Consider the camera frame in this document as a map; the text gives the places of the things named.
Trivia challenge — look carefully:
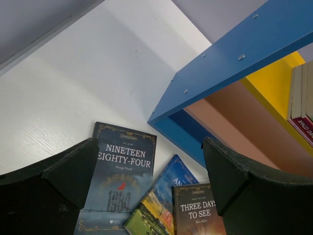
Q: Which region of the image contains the Three Days to See book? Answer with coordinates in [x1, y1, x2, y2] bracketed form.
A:
[172, 183, 226, 235]

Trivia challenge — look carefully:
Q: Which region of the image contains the red Roald Dahl book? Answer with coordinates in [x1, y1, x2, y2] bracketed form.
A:
[287, 61, 313, 145]

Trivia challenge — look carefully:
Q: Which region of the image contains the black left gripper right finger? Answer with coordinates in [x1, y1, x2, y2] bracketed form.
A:
[201, 137, 313, 235]

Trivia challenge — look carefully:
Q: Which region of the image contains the Animal Farm book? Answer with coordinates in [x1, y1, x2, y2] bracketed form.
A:
[124, 155, 198, 235]

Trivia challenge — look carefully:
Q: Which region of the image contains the Nineteen Eighty-Four book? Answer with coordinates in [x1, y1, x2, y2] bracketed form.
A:
[74, 122, 157, 235]

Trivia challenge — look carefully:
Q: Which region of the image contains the blue and yellow bookshelf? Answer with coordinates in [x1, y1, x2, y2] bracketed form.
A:
[148, 0, 313, 176]

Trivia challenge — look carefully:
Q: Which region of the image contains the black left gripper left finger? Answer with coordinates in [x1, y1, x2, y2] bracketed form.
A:
[0, 138, 99, 235]

